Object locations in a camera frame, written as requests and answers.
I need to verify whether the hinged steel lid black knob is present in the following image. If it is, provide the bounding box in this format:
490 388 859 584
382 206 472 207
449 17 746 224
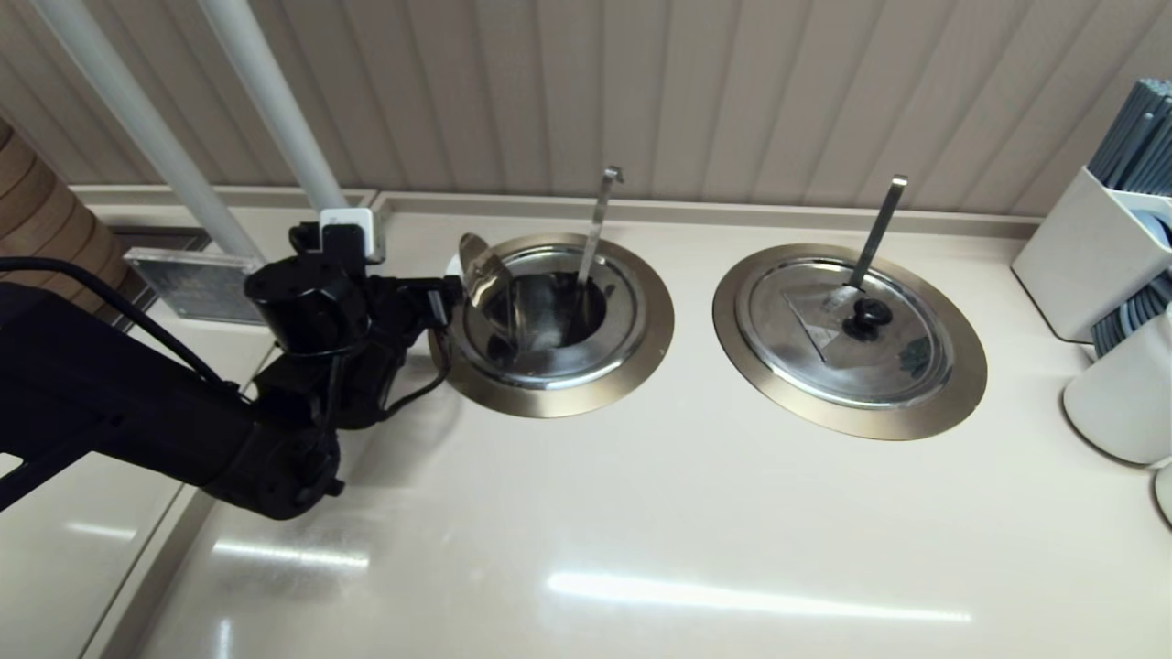
455 233 642 390
735 257 955 408

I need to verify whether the steel ladle hooked handle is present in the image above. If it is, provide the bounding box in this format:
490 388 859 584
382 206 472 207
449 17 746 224
566 166 625 341
849 176 910 292

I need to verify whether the clear acrylic sign holder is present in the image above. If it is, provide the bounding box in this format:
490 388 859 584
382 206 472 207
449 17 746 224
124 247 268 326

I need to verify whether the steel soup pot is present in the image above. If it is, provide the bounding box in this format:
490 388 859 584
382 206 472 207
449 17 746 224
517 273 612 356

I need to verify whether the recessed steel counter tray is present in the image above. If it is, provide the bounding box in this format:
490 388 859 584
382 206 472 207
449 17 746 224
108 226 212 259

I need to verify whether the white round pole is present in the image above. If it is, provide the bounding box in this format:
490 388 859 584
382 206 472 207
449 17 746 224
197 0 351 214
32 0 268 262

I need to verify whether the bamboo steamer stack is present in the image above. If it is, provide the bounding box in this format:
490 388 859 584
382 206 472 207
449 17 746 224
0 119 129 298

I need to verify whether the white square utensil box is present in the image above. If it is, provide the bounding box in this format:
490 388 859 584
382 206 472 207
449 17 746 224
1012 167 1172 344

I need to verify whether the white round container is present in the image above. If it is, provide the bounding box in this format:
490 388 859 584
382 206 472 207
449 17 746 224
1062 311 1172 468

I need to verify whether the grey stick bundle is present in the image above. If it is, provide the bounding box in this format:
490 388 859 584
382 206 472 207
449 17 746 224
1088 78 1172 198

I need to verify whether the thin black camera cable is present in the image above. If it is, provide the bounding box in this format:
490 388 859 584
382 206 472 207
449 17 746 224
378 328 456 424

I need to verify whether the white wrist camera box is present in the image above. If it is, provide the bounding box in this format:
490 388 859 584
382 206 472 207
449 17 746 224
318 208 386 267

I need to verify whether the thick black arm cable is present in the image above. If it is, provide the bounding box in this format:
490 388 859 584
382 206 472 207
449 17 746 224
0 256 241 396

